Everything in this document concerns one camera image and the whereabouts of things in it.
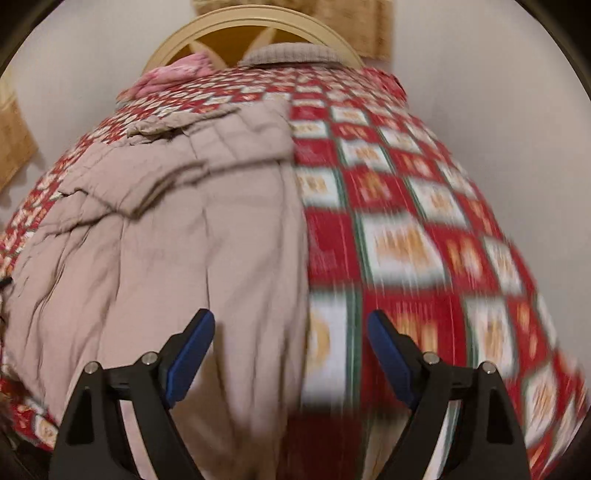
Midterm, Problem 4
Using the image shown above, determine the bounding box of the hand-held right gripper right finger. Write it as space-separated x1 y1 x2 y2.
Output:
368 309 532 480

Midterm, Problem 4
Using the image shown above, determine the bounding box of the red patchwork bear quilt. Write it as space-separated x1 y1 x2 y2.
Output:
0 64 588 480

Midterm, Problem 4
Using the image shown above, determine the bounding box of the beige floral side curtain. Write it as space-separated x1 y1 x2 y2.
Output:
0 78 38 195

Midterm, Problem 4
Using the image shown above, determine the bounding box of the striped pillow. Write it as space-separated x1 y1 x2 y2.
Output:
238 44 343 68

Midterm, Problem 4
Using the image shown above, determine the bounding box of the red ruffled cloth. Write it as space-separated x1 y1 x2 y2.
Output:
367 68 408 104

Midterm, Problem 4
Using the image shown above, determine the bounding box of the beige puffer jacket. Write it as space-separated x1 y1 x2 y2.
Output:
0 99 311 480

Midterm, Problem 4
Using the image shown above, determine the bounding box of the beige floral window curtain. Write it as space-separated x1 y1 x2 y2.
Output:
191 0 254 18
302 0 394 64

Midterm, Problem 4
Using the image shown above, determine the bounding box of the pink pillow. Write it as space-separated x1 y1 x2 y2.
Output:
133 52 216 100

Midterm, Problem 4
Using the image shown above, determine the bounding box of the cream wooden headboard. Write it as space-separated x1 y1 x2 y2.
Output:
143 6 365 75

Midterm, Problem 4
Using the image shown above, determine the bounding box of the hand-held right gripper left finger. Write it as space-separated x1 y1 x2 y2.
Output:
48 308 217 480

